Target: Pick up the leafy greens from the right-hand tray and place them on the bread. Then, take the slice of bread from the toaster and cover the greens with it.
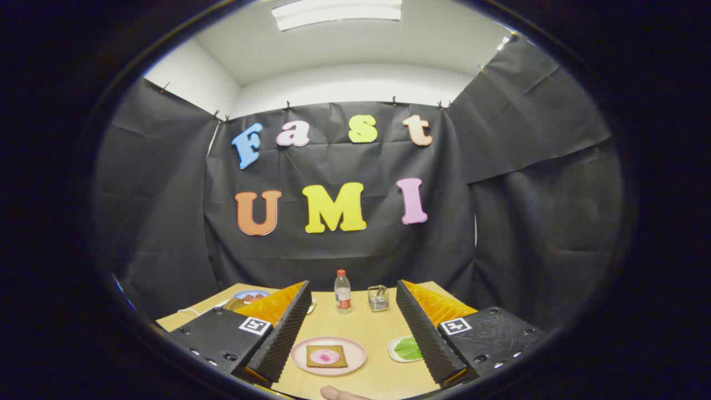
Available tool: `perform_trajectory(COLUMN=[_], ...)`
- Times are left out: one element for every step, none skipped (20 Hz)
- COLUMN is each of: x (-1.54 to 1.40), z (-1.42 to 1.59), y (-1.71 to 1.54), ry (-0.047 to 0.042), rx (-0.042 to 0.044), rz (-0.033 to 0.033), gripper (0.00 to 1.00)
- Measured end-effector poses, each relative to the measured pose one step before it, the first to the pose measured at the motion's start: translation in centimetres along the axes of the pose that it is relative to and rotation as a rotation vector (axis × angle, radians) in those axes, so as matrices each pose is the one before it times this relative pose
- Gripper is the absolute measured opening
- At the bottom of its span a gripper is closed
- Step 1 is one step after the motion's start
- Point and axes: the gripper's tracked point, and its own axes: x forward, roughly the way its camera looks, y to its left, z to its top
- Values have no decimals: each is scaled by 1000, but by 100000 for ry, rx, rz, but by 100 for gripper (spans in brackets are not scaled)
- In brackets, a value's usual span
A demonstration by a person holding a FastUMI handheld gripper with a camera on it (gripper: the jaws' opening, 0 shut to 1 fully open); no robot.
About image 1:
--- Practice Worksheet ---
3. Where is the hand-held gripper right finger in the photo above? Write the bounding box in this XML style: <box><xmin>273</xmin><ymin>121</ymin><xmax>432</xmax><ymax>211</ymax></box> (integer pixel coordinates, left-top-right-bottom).
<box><xmin>394</xmin><ymin>279</ymin><xmax>549</xmax><ymax>388</ymax></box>

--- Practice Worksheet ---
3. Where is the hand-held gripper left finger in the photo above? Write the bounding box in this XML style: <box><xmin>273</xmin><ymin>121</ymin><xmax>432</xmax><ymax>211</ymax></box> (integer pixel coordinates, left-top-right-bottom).
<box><xmin>166</xmin><ymin>281</ymin><xmax>313</xmax><ymax>384</ymax></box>

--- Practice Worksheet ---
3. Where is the green lettuce leaf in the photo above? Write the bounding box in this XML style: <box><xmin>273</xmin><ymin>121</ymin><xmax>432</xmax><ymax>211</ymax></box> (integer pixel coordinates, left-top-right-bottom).
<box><xmin>393</xmin><ymin>337</ymin><xmax>424</xmax><ymax>361</ymax></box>

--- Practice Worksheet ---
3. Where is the small white square plate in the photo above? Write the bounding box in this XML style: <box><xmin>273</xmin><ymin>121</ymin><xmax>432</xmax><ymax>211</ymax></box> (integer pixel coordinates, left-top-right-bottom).
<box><xmin>388</xmin><ymin>336</ymin><xmax>425</xmax><ymax>363</ymax></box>

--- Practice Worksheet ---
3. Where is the brown bread slice with ham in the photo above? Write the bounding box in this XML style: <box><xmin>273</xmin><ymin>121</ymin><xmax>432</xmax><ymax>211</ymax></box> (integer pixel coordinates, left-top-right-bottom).
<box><xmin>306</xmin><ymin>344</ymin><xmax>349</xmax><ymax>369</ymax></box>

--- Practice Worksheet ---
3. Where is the blue round plate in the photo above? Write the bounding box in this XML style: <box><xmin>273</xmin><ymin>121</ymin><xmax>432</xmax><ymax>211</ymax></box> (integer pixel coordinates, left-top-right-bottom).
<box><xmin>233</xmin><ymin>289</ymin><xmax>271</xmax><ymax>304</ymax></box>

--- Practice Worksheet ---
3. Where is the clear plastic water bottle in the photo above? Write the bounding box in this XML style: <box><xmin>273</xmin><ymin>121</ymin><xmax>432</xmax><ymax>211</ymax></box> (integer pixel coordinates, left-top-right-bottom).
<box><xmin>334</xmin><ymin>269</ymin><xmax>353</xmax><ymax>314</ymax></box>

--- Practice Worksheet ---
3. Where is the pink round plate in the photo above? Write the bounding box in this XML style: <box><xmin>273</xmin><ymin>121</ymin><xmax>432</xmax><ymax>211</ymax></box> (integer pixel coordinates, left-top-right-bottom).
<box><xmin>290</xmin><ymin>336</ymin><xmax>368</xmax><ymax>377</ymax></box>

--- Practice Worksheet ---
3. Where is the black backdrop cloth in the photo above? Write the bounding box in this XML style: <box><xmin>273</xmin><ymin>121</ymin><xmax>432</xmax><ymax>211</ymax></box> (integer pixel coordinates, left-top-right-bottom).
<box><xmin>92</xmin><ymin>36</ymin><xmax>623</xmax><ymax>334</ymax></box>

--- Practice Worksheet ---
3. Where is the ceiling light panel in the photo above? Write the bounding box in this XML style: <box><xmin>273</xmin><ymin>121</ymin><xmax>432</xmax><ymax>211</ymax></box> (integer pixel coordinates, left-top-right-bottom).
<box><xmin>271</xmin><ymin>0</ymin><xmax>403</xmax><ymax>32</ymax></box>

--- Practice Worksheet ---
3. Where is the metal wire utensil holder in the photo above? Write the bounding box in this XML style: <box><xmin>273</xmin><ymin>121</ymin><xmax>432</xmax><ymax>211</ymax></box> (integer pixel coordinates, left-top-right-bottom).
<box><xmin>368</xmin><ymin>285</ymin><xmax>390</xmax><ymax>312</ymax></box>

